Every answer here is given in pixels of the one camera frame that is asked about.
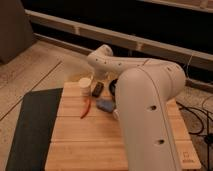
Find black eraser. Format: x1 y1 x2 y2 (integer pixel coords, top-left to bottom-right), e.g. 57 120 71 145
92 82 104 97

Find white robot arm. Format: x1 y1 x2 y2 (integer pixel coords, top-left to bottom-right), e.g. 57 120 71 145
87 45 186 171

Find dark ceramic bowl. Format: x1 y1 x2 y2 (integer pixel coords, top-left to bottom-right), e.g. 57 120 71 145
109 79 118 96

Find blue rectangular sponge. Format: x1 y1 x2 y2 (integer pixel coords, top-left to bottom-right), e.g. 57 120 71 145
96 99 115 113

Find white plastic bottle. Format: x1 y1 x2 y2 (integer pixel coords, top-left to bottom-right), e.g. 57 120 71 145
113 110 119 120

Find black floor mat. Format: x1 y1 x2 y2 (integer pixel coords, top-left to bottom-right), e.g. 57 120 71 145
5 88 62 171

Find brown cabinet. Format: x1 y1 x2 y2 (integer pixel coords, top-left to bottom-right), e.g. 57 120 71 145
0 0 36 63

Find white window rail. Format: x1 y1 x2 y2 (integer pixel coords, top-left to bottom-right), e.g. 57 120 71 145
25 10 213 71

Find black cable on floor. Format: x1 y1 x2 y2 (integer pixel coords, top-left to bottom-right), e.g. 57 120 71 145
176 94 213 171

